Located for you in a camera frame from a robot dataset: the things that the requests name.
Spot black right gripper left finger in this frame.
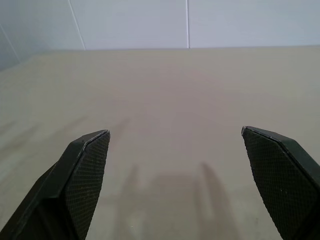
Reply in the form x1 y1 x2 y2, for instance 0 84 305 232
0 129 111 240

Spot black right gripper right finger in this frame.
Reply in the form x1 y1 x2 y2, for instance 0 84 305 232
241 125 320 240

